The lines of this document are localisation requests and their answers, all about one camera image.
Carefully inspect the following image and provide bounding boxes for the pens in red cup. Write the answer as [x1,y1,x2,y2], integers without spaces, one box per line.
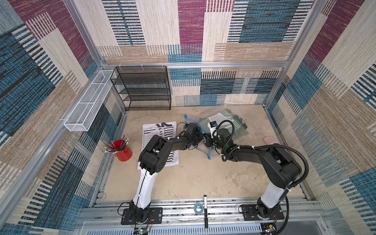
[103,135,129,154]

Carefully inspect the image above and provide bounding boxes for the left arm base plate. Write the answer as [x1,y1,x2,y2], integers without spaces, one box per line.
[120,207,163,225]

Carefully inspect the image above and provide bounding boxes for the clear vacuum bag blue zip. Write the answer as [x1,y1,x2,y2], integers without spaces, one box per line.
[180,120,242,162]

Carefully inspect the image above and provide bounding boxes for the blue tape roll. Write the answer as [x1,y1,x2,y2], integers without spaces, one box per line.
[193,203,204,215]

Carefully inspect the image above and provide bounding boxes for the black white striped shirt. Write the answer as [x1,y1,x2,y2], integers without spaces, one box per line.
[142,121,179,167]

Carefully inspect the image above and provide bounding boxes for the red cup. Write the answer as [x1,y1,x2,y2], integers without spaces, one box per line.
[114,140,133,162]

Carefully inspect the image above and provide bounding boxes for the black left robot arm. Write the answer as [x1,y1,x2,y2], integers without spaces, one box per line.
[129,123,203,223]

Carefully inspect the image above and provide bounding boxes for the white wire wall basket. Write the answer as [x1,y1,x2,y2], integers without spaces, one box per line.
[64,70,113,132]

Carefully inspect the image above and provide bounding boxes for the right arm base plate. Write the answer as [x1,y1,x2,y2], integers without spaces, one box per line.
[238,204,285,221]

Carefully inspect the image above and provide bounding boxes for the green patterned garment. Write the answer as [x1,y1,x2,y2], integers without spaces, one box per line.
[199,109,248,140]

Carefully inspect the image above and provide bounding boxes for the black mesh shelf rack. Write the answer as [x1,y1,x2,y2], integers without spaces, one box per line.
[111,66,172,111]

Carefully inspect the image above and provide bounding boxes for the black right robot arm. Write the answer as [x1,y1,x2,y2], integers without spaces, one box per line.
[203,129,309,219]

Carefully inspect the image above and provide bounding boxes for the black marker pen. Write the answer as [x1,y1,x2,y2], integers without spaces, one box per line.
[203,195,209,229]

